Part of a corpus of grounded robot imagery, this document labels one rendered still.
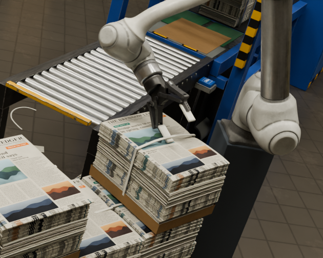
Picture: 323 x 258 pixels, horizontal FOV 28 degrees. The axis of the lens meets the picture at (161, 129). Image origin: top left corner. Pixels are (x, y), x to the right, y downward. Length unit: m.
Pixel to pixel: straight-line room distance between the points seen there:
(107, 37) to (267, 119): 0.62
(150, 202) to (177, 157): 0.18
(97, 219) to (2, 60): 3.06
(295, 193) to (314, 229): 0.38
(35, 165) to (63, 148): 2.19
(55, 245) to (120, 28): 0.72
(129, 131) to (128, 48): 0.30
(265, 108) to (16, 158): 0.87
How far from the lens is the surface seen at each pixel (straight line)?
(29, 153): 1.96
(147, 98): 3.11
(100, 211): 2.20
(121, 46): 2.09
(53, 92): 2.95
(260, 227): 3.96
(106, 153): 2.26
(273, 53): 2.18
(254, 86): 2.44
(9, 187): 1.80
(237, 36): 4.41
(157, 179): 2.09
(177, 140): 2.26
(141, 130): 2.24
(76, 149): 4.11
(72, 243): 1.89
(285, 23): 2.14
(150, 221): 2.16
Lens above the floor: 2.11
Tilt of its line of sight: 27 degrees down
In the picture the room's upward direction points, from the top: 17 degrees clockwise
